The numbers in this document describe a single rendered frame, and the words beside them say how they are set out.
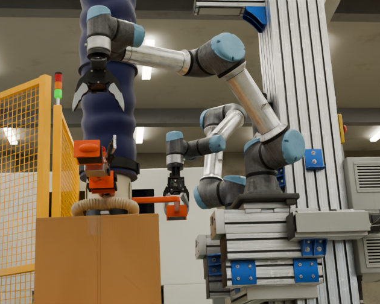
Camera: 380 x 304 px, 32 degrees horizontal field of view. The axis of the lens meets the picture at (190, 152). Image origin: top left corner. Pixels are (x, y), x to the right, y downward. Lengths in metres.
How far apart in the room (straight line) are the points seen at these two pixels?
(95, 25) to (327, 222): 1.03
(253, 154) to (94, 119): 0.62
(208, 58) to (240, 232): 0.63
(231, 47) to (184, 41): 6.88
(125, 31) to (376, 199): 1.22
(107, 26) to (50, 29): 6.80
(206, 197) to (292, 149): 0.75
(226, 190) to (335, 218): 0.75
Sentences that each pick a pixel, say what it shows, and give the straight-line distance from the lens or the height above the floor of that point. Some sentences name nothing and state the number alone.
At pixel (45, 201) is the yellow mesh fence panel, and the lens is 3.70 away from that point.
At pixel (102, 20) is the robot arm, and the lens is 2.10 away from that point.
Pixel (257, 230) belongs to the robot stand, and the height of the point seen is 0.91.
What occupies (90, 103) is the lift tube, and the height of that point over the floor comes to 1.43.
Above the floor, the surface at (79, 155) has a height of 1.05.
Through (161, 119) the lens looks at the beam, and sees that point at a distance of 11.40.
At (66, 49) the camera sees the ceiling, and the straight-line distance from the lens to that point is 9.41.
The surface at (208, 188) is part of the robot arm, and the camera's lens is 3.01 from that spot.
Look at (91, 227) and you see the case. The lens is 2.17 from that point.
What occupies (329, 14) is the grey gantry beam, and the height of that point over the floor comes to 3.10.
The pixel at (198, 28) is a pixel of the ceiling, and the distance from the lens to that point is 8.88.
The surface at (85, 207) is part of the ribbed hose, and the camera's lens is 2.32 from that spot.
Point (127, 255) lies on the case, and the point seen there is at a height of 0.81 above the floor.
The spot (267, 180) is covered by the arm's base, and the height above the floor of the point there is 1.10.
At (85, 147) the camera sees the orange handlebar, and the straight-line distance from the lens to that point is 1.88.
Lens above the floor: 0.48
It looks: 17 degrees up
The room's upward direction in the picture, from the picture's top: 3 degrees counter-clockwise
